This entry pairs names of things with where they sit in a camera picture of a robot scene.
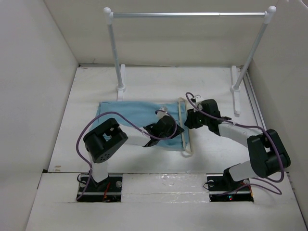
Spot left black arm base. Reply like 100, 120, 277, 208
76, 174, 123, 203

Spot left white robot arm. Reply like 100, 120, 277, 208
83, 115, 185, 191

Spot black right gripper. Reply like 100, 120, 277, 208
183, 105, 210, 129

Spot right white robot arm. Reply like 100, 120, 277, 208
185, 96, 291, 190

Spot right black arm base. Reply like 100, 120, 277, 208
203, 175, 254, 202

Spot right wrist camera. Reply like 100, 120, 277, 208
191, 95, 204, 110

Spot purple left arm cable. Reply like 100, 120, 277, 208
76, 109, 178, 200

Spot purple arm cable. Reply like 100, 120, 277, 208
184, 92, 289, 195
76, 109, 178, 200

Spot white clothes rack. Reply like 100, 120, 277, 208
103, 5, 277, 117

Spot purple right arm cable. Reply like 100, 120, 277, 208
184, 92, 289, 195

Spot light blue trousers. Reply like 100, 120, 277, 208
96, 101, 187, 151

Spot cream plastic hanger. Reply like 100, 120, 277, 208
178, 97, 193, 158

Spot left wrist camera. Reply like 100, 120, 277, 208
155, 106, 168, 119

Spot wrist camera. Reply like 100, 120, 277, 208
191, 95, 204, 110
155, 106, 168, 119

